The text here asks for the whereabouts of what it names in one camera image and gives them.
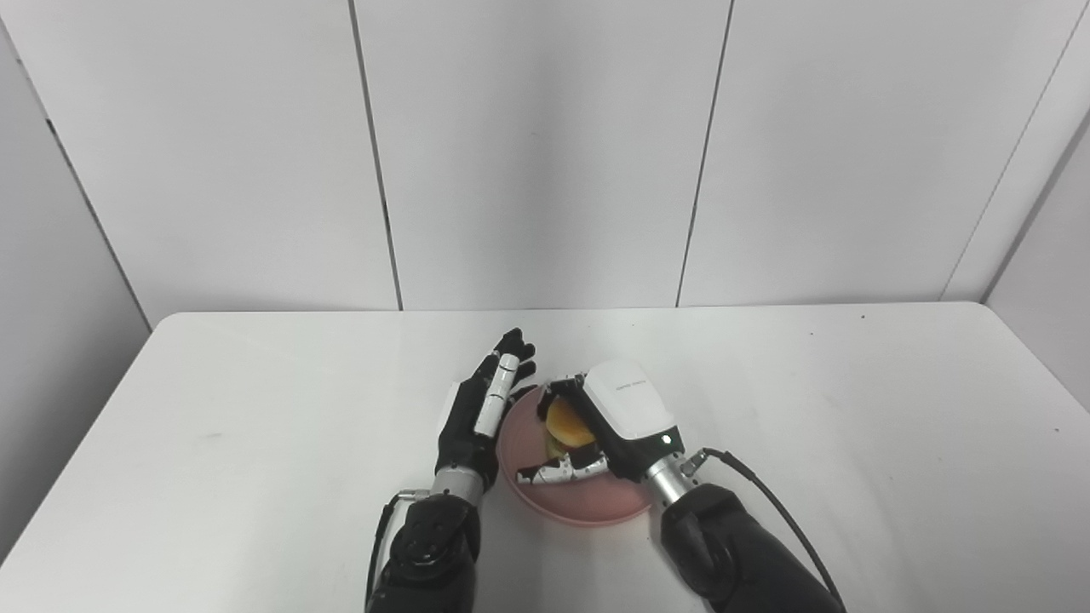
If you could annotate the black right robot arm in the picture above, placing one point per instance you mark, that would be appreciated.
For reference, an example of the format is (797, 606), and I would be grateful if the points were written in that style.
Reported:
(732, 553)

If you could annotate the pink round plate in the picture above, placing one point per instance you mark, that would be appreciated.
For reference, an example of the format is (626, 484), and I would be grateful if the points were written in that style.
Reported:
(588, 502)

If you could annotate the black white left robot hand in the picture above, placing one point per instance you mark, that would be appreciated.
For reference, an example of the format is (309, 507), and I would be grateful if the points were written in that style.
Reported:
(464, 434)

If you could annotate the toy hamburger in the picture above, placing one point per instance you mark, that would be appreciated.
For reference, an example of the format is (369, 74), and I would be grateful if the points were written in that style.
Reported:
(566, 430)

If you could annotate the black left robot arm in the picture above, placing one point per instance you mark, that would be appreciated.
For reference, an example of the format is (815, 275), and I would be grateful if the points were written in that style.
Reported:
(430, 553)

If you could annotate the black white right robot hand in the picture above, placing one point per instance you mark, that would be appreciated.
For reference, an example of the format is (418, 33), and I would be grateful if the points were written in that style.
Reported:
(630, 409)

